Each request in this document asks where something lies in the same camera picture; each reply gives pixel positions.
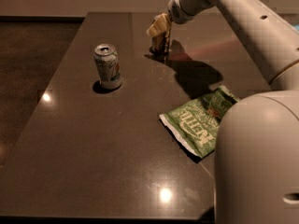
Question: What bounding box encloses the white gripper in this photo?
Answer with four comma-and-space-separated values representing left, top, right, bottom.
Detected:
147, 0, 214, 53

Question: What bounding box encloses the green white 7up can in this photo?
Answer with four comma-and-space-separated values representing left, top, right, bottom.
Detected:
93, 44, 121, 90

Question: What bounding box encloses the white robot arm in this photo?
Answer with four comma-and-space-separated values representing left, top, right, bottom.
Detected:
168, 0, 299, 224

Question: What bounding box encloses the green kettle chips bag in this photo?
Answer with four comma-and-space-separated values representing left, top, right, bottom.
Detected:
159, 85, 240, 159

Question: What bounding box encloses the orange soda can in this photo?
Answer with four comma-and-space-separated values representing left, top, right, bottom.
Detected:
151, 32, 167, 55

